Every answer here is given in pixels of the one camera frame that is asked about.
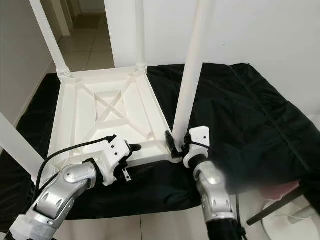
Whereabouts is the pink round stool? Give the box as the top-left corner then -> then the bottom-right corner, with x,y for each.
262,181 -> 301,198

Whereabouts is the black metal pole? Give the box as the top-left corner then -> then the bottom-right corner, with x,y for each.
247,187 -> 306,226

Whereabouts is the white plastic children table top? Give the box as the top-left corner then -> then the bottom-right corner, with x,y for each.
47,66 -> 183,166

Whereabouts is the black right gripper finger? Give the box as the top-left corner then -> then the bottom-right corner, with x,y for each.
166,131 -> 180,158

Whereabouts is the white plastic table leg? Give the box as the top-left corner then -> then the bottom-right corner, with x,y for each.
134,0 -> 148,71
172,0 -> 213,146
29,0 -> 72,78
0,115 -> 51,185

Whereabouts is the black fabric table cloth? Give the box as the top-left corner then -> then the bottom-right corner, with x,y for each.
0,62 -> 320,235

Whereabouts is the white round floor fan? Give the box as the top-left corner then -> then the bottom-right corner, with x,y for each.
262,197 -> 320,240

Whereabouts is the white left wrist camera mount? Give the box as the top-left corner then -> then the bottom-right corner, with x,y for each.
97,137 -> 131,187

